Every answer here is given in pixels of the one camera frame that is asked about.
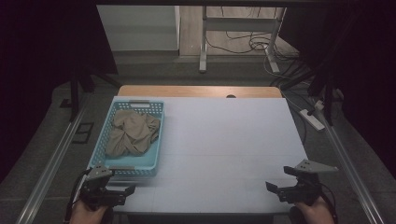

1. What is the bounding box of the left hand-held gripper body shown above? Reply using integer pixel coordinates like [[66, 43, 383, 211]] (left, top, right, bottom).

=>
[[78, 163, 127, 210]]

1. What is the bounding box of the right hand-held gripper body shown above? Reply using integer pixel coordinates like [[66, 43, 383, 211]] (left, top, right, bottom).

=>
[[276, 159, 339, 207]]

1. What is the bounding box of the light blue plastic basket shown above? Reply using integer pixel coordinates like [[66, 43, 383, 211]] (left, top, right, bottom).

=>
[[87, 99, 165, 179]]

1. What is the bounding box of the beige cloth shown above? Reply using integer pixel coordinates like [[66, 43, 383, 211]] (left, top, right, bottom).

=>
[[105, 109, 162, 158]]

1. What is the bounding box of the person's left hand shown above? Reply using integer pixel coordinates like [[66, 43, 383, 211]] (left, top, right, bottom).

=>
[[68, 199, 110, 224]]

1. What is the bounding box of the person's right hand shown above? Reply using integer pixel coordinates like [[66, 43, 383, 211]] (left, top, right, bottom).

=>
[[293, 195, 336, 224]]

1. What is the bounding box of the white power strip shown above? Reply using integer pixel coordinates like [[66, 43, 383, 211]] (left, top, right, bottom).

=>
[[299, 108, 326, 132]]

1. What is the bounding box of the white table cover sheet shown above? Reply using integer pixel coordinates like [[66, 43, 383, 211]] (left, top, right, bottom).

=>
[[106, 95, 309, 216]]

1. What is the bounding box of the wooden table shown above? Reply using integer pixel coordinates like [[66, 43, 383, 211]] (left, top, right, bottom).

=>
[[117, 85, 283, 99]]

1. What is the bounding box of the white cabinet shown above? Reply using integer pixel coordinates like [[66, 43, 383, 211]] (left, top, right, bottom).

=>
[[96, 4, 181, 52]]

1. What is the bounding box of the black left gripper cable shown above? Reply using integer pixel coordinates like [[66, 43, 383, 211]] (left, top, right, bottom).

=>
[[64, 168, 92, 224]]

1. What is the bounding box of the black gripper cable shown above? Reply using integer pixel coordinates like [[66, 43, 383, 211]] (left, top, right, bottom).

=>
[[317, 182, 340, 224], [64, 168, 92, 224]]

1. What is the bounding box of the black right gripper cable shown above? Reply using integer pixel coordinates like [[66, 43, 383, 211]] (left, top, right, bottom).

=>
[[317, 182, 340, 224]]

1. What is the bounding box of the aluminium floor rail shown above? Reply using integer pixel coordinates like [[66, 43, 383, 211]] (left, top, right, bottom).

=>
[[15, 96, 92, 224], [312, 102, 387, 224]]

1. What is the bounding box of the tangle of black floor cables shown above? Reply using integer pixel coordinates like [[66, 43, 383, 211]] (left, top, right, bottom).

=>
[[206, 7, 302, 63]]

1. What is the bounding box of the white metal desk frame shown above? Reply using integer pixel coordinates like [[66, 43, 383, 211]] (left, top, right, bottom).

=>
[[199, 6, 288, 75]]

